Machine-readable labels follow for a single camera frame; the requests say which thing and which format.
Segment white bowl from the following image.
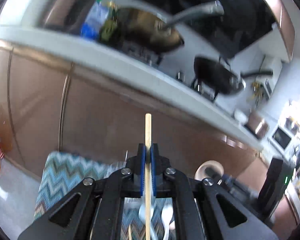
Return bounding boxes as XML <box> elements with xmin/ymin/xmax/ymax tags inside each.
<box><xmin>233</xmin><ymin>109</ymin><xmax>248</xmax><ymax>125</ymax></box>

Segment copper lower cabinets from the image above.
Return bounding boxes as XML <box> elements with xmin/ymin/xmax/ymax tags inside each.
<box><xmin>0</xmin><ymin>40</ymin><xmax>267</xmax><ymax>190</ymax></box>

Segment black range hood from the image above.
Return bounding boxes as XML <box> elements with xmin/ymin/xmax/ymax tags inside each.
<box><xmin>129</xmin><ymin>0</ymin><xmax>277</xmax><ymax>60</ymax></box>

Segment white gas water heater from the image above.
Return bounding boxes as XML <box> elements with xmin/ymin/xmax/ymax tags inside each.
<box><xmin>255</xmin><ymin>55</ymin><xmax>282</xmax><ymax>101</ymax></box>

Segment copper electric kettle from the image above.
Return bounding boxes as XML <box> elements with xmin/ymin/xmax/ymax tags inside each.
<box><xmin>39</xmin><ymin>0</ymin><xmax>96</xmax><ymax>35</ymax></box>

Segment copper rice cooker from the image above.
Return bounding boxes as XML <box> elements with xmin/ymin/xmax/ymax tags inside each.
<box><xmin>244</xmin><ymin>111</ymin><xmax>269</xmax><ymax>140</ymax></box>

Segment black gas stove top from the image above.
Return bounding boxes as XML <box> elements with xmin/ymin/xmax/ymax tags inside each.
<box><xmin>120</xmin><ymin>42</ymin><xmax>217</xmax><ymax>103</ymax></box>

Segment black wok with lid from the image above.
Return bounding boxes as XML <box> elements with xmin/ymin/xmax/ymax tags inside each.
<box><xmin>191</xmin><ymin>56</ymin><xmax>270</xmax><ymax>96</ymax></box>

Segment white microwave oven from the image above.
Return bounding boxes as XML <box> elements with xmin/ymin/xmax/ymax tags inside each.
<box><xmin>268</xmin><ymin>125</ymin><xmax>294</xmax><ymax>154</ymax></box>

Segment wire utensil holder basket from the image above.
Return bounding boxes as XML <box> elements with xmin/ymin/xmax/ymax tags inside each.
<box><xmin>110</xmin><ymin>150</ymin><xmax>128</xmax><ymax>174</ymax></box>

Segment blue white salt bag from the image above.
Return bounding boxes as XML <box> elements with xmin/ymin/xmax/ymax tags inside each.
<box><xmin>80</xmin><ymin>2</ymin><xmax>109</xmax><ymax>40</ymax></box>

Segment dark oil bottle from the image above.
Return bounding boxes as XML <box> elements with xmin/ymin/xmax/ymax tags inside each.
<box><xmin>100</xmin><ymin>7</ymin><xmax>117</xmax><ymax>42</ymax></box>

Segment white ceramic spoon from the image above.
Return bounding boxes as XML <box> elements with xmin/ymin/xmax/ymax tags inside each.
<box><xmin>161</xmin><ymin>204</ymin><xmax>173</xmax><ymax>240</ymax></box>
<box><xmin>139</xmin><ymin>204</ymin><xmax>158</xmax><ymax>240</ymax></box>

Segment wooden chopstick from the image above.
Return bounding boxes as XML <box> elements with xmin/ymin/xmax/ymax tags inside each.
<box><xmin>128</xmin><ymin>224</ymin><xmax>133</xmax><ymax>240</ymax></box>
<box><xmin>145</xmin><ymin>113</ymin><xmax>152</xmax><ymax>240</ymax></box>

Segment bronze wok with handle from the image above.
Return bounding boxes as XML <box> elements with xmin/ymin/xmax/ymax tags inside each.
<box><xmin>117</xmin><ymin>0</ymin><xmax>224</xmax><ymax>54</ymax></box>

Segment zigzag patterned cloth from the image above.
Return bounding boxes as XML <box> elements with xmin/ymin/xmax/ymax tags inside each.
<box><xmin>33</xmin><ymin>151</ymin><xmax>178</xmax><ymax>240</ymax></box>

